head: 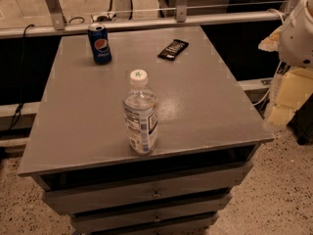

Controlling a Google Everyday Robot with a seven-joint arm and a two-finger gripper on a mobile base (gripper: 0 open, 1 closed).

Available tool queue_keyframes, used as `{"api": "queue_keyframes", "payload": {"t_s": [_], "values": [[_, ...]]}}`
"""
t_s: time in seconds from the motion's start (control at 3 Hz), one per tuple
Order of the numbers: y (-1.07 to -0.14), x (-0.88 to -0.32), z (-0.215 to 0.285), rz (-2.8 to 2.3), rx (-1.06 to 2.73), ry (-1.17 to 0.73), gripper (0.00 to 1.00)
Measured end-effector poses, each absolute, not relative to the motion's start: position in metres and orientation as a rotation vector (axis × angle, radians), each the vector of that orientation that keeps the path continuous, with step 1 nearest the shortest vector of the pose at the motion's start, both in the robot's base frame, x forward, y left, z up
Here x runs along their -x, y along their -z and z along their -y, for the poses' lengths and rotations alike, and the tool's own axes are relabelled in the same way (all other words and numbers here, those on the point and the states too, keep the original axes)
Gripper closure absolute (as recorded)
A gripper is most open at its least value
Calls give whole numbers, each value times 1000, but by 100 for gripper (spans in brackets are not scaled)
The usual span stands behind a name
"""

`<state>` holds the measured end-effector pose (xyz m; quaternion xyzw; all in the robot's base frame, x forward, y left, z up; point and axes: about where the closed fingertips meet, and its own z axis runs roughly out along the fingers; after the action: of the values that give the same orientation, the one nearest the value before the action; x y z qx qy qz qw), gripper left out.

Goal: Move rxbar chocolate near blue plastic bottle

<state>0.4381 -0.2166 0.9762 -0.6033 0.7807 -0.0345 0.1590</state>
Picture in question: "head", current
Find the black rxbar chocolate wrapper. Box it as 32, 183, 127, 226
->
157, 39, 189, 61

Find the blue pepsi can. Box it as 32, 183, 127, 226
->
87, 23, 112, 65

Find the black cable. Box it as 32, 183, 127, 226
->
7, 23, 35, 132

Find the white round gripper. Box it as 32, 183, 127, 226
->
258, 0, 313, 131

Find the metal railing frame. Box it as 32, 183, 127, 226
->
0, 0, 299, 39

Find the white cable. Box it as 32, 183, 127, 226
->
252, 8, 288, 107

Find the grey drawer cabinet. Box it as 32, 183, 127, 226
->
19, 27, 272, 235

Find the clear plastic water bottle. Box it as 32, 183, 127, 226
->
122, 70, 158, 155

